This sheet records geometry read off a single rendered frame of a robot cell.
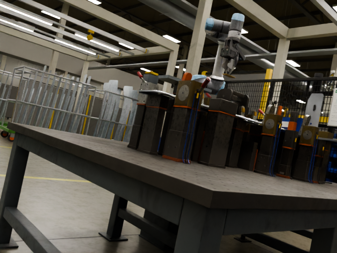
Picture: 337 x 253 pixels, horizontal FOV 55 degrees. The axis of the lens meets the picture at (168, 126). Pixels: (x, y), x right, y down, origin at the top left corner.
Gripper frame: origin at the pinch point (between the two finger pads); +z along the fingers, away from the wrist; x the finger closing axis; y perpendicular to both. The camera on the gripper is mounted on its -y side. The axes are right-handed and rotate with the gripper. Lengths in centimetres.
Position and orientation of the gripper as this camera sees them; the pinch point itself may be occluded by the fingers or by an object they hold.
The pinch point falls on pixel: (229, 73)
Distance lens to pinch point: 202.4
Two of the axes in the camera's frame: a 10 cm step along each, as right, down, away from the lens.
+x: 5.7, 1.1, -8.1
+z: -2.0, 9.8, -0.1
